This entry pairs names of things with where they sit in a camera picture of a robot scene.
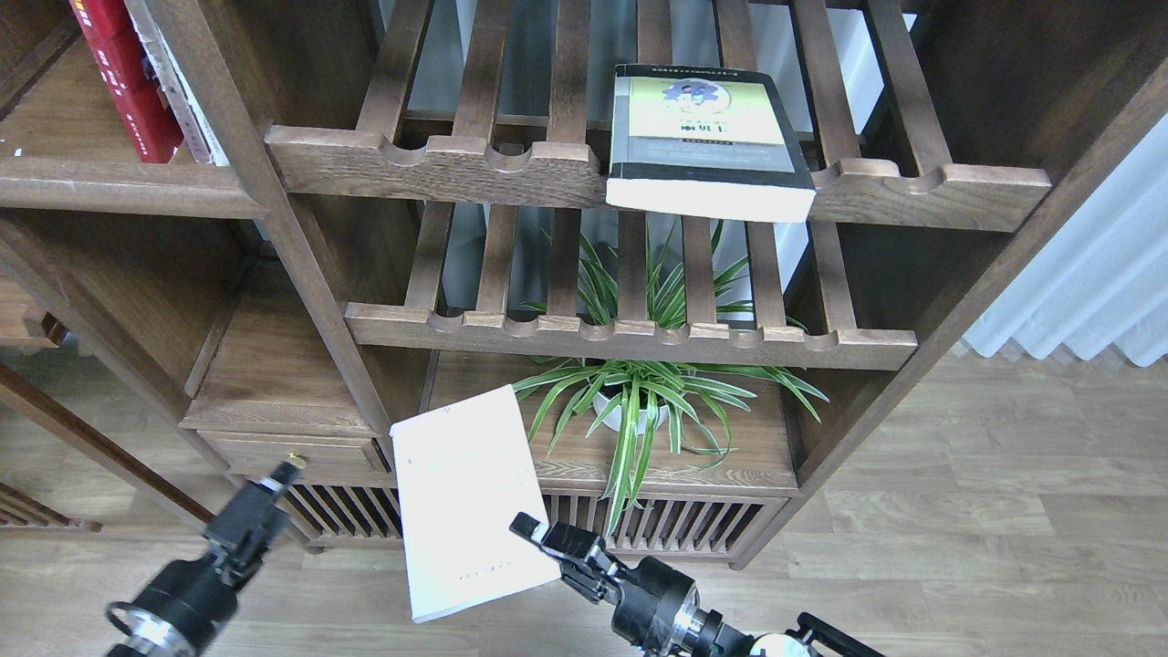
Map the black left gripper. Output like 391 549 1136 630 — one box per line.
106 459 304 656

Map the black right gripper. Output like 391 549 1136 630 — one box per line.
509 512 717 653

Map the white lavender book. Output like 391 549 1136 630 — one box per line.
391 383 559 623

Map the black and yellow book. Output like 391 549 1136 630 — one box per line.
606 64 815 224

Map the red book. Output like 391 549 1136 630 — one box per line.
69 1 183 162

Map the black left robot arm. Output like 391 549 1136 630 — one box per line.
105 452 308 656

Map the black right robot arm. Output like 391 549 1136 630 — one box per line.
510 512 880 656

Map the white plant pot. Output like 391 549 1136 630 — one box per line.
591 388 669 435

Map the green spider plant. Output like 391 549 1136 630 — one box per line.
512 236 829 539

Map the dark wooden bookshelf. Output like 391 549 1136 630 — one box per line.
4 1 1164 568

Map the white upright book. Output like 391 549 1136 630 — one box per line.
125 1 230 167

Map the white curtain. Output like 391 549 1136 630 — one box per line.
961 120 1167 367

